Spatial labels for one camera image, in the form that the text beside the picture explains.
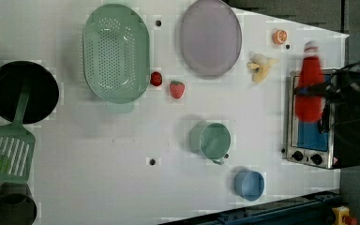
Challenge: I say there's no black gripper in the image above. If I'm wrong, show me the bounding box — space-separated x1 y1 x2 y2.
294 70 360 103

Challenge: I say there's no red plush ketchup bottle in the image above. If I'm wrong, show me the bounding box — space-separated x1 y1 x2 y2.
294 41 324 123

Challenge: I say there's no silver toaster oven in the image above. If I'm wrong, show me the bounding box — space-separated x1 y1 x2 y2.
281 68 360 170

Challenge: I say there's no plush orange slice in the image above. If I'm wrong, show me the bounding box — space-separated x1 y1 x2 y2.
272 30 288 45

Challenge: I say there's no plush peeled banana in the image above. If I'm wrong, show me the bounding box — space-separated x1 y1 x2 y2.
247 53 279 83

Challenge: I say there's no blue cup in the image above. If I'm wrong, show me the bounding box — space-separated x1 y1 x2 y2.
233 170 265 202

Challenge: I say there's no green mug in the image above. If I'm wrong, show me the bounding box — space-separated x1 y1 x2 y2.
189 121 232 165

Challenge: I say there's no yellow red emergency button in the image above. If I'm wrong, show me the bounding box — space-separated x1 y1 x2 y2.
332 206 358 225

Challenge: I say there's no plush strawberry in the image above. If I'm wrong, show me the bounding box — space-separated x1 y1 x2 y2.
170 81 186 99

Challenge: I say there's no small red plush tomato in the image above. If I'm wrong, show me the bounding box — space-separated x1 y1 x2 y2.
150 71 162 86

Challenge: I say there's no green oval colander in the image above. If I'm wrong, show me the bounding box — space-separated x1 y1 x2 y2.
82 4 150 113

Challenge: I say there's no green slotted spatula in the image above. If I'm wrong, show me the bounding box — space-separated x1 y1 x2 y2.
0 82 36 184

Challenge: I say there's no blue aluminium frame rail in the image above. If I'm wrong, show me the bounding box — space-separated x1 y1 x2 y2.
159 191 342 225

